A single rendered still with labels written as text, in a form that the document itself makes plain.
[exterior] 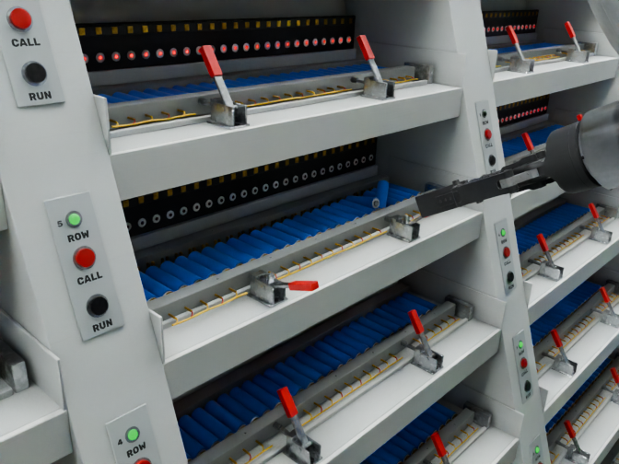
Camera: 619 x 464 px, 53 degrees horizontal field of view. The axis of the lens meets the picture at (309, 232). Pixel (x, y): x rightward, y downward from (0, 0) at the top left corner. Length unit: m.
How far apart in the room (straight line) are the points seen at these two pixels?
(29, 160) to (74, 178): 0.04
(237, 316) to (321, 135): 0.24
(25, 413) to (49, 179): 0.19
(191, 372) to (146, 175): 0.20
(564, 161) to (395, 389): 0.39
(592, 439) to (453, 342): 0.59
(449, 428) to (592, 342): 0.50
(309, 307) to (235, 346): 0.11
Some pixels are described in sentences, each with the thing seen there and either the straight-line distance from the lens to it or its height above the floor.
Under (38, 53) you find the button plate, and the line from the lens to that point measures 0.57.
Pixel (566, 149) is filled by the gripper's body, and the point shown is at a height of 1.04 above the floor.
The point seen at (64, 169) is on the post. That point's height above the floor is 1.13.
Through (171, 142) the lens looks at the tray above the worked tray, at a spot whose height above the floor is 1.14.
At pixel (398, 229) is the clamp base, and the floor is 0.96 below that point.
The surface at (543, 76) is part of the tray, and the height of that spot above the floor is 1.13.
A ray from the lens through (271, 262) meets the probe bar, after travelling 0.74.
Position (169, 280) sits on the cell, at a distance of 0.72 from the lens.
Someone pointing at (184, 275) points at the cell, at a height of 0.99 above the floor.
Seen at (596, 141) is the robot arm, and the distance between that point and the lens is 0.70.
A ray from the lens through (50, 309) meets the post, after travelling 0.56.
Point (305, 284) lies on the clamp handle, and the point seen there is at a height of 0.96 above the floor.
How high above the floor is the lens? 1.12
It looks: 9 degrees down
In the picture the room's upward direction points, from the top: 12 degrees counter-clockwise
